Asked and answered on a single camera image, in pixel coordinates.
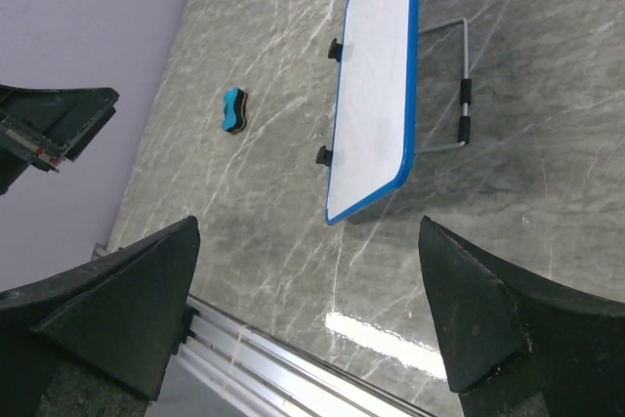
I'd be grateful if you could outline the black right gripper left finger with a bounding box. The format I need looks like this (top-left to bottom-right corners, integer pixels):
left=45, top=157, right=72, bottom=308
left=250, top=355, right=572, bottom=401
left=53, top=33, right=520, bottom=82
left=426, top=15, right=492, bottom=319
left=1, top=216, right=200, bottom=416

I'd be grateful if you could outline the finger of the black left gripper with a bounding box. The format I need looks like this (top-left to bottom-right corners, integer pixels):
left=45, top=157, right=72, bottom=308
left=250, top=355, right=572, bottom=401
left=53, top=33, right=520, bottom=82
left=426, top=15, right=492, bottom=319
left=1, top=85, right=119, bottom=161

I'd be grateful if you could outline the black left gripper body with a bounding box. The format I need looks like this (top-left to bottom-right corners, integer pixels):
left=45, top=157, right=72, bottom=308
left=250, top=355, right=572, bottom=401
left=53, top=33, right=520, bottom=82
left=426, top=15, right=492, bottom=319
left=1, top=110, right=63, bottom=195

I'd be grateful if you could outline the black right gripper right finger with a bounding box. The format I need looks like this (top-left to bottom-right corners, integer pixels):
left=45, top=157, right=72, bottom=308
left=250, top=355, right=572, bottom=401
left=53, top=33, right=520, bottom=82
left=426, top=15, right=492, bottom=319
left=419, top=217, right=624, bottom=416

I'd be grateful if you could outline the blue black whiteboard eraser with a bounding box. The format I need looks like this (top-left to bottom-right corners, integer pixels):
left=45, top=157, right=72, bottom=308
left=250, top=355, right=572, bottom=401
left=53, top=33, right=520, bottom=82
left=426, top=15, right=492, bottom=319
left=222, top=87, right=248, bottom=135

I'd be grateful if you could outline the blue framed whiteboard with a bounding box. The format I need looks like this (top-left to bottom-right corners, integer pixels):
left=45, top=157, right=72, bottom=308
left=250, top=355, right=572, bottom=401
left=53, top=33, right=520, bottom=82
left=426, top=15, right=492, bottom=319
left=325, top=0, right=419, bottom=225

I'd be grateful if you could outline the black whiteboard stand foot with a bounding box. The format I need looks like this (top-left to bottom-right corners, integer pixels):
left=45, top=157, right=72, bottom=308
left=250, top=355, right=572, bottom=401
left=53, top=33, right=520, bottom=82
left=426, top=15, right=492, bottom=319
left=327, top=38, right=343, bottom=63
left=315, top=146, right=333, bottom=167

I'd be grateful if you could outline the aluminium front rail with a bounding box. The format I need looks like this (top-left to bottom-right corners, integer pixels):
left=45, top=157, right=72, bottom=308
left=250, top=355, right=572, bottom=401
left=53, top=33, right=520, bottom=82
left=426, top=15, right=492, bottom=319
left=90, top=243, right=431, bottom=417

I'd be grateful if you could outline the silver wire whiteboard stand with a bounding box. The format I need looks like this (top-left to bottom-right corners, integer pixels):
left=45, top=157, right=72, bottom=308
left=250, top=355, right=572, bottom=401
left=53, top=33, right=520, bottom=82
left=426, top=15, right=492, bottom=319
left=415, top=17, right=473, bottom=154

